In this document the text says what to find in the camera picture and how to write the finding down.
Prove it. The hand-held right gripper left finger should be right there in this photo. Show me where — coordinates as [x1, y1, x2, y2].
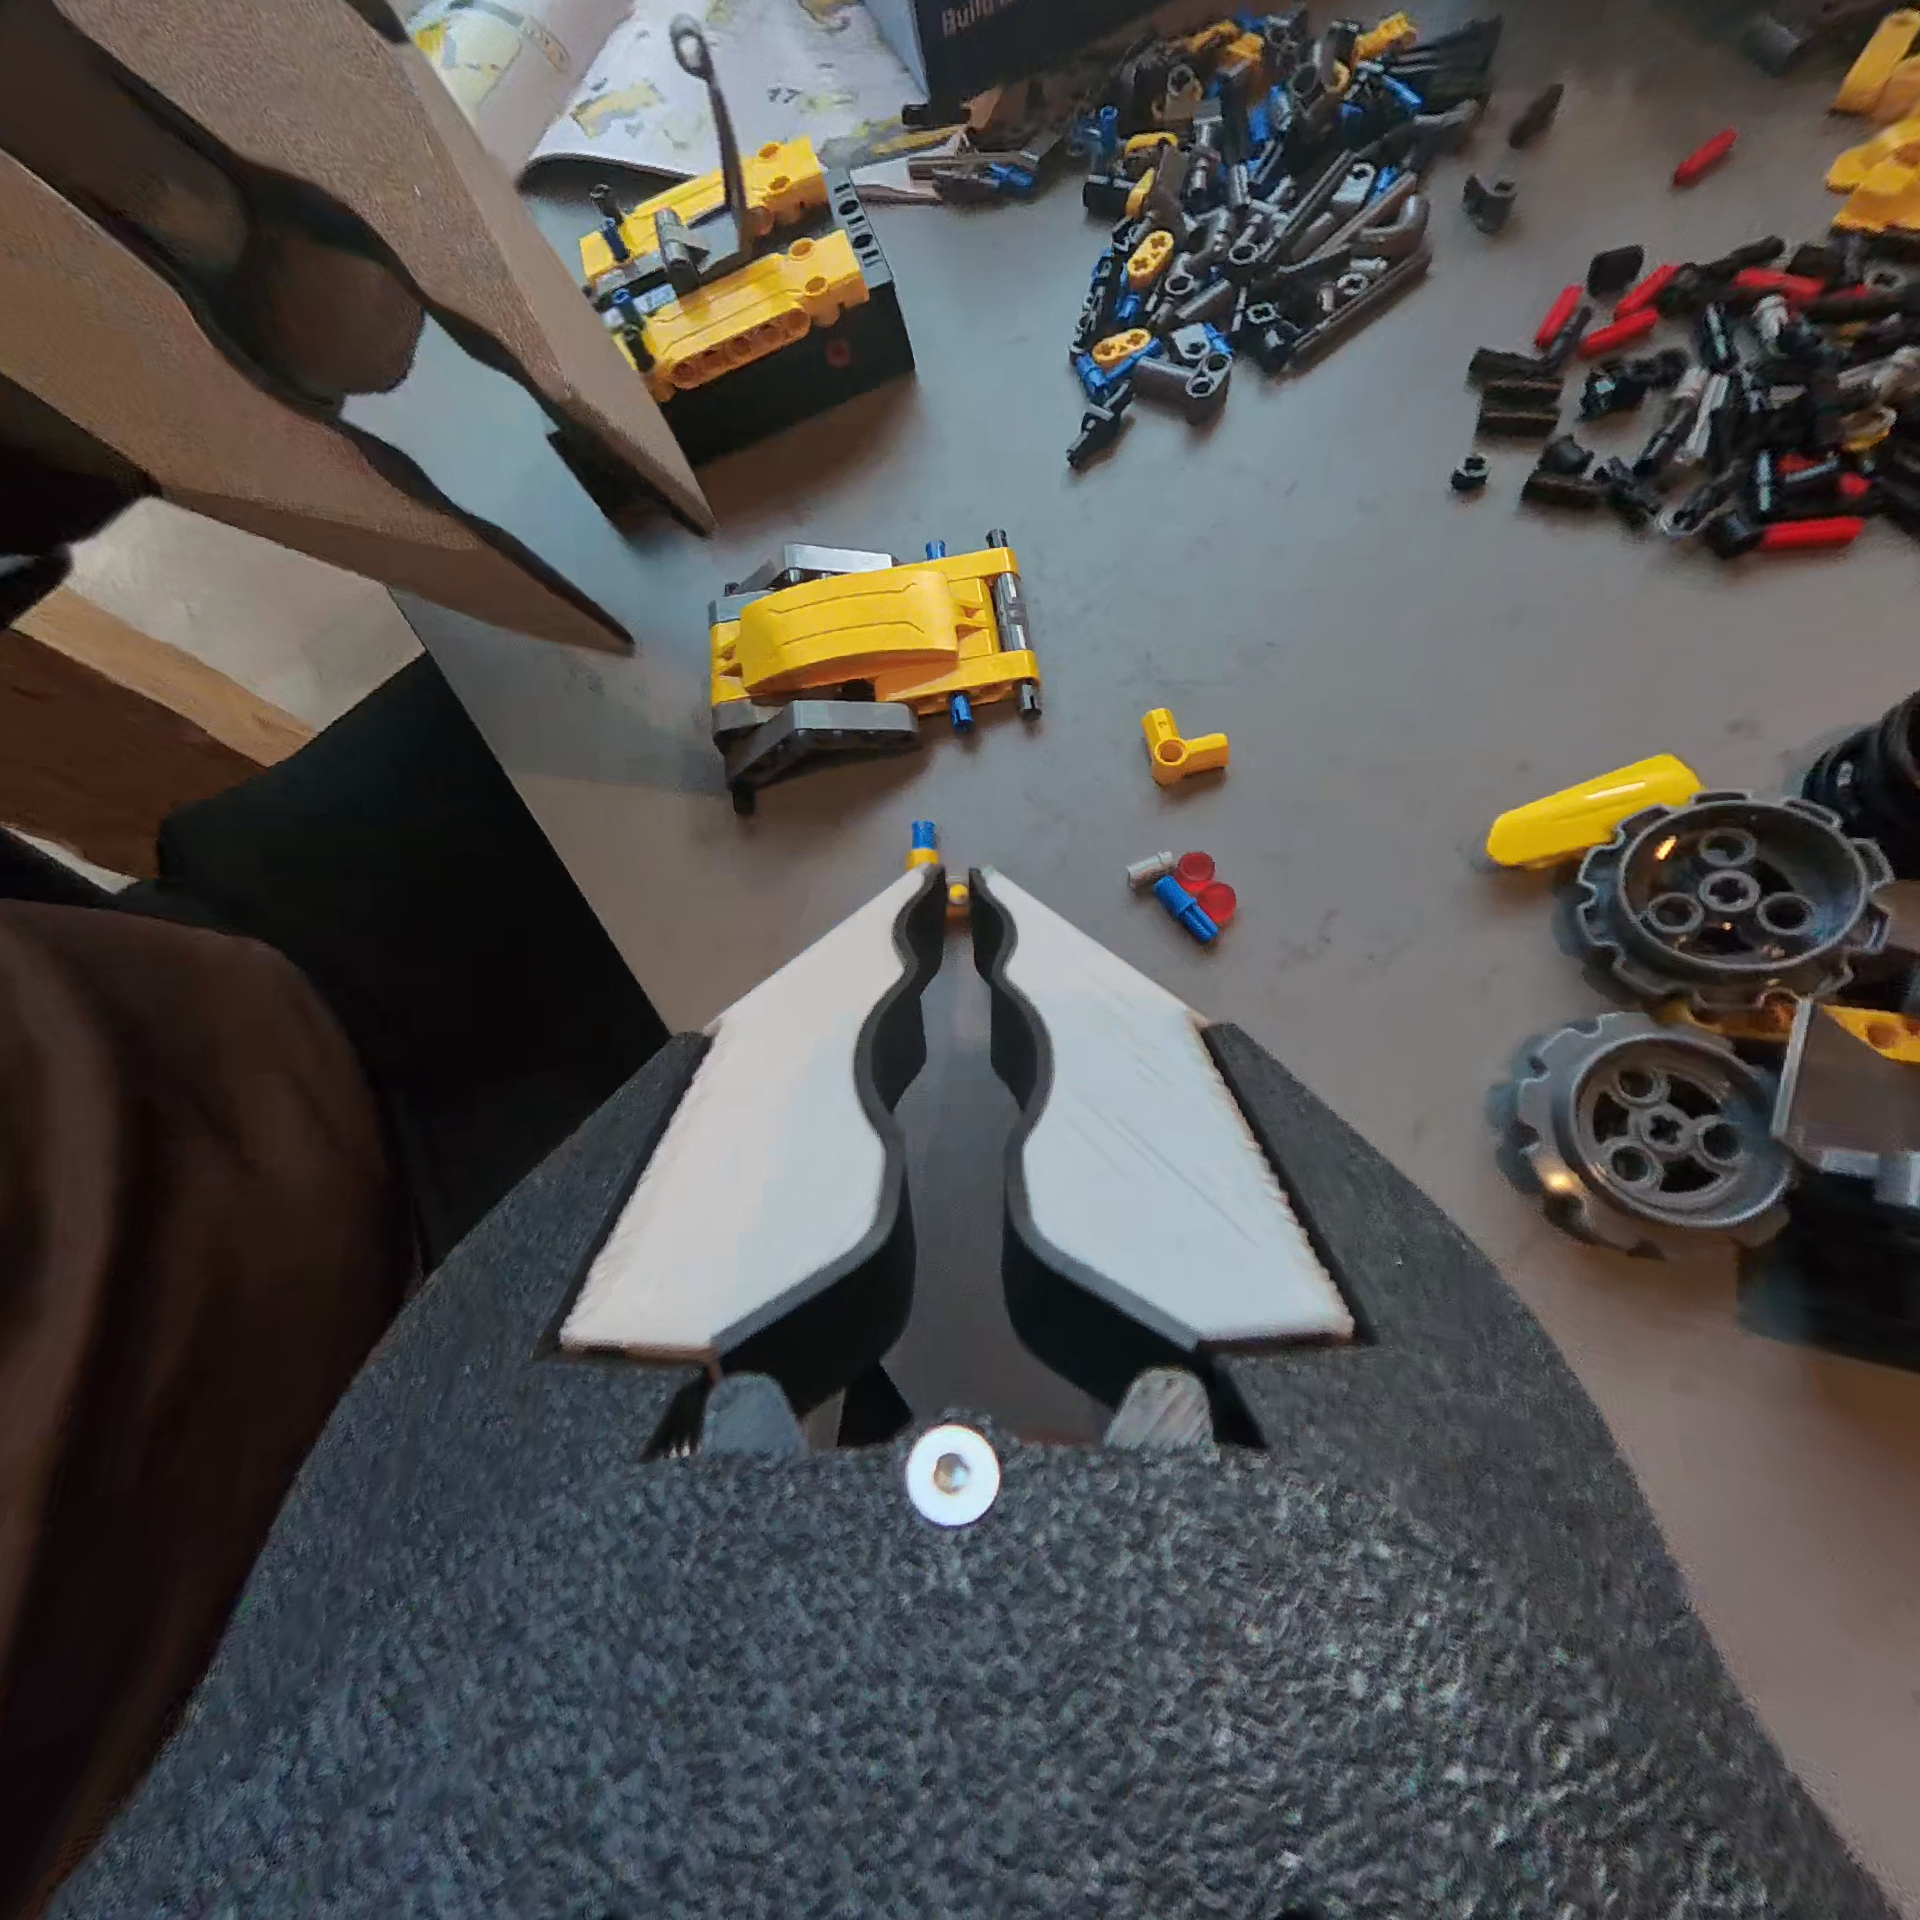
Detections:
[557, 867, 944, 1419]

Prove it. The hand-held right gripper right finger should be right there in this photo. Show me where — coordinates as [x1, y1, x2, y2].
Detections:
[967, 867, 1355, 1419]

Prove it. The blue robot kit box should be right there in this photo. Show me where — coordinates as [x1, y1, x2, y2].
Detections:
[867, 0, 1187, 96]

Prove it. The pile of black red pieces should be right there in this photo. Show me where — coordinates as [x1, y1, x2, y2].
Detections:
[1476, 232, 1920, 560]

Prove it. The black and yellow brick assembly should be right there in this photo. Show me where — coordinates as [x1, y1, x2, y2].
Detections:
[575, 16, 917, 466]

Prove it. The yellow curved panel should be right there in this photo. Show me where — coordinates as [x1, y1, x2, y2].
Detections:
[1485, 753, 1704, 873]

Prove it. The pile of blue grey pieces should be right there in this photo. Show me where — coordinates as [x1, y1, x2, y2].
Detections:
[900, 7, 1504, 471]

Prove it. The grey desk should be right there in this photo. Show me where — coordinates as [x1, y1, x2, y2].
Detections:
[346, 0, 1920, 1848]

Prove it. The person's brown sweater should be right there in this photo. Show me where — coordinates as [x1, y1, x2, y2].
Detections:
[0, 897, 413, 1914]

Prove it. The dark grey curved piece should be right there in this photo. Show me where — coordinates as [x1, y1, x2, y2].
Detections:
[1739, 0, 1863, 78]

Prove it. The black wheel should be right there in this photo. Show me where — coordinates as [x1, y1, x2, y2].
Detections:
[1796, 726, 1920, 841]
[1739, 1162, 1920, 1360]

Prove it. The yellow and grey brick assembly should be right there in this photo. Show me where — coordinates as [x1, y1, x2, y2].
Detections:
[704, 529, 1046, 817]

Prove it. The pile of yellow pieces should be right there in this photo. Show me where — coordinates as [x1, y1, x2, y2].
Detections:
[1822, 0, 1920, 240]

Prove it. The instruction booklet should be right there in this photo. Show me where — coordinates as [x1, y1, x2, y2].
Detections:
[402, 0, 963, 198]

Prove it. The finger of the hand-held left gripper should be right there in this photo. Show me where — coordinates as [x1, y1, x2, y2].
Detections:
[53, 0, 715, 537]
[0, 151, 636, 657]

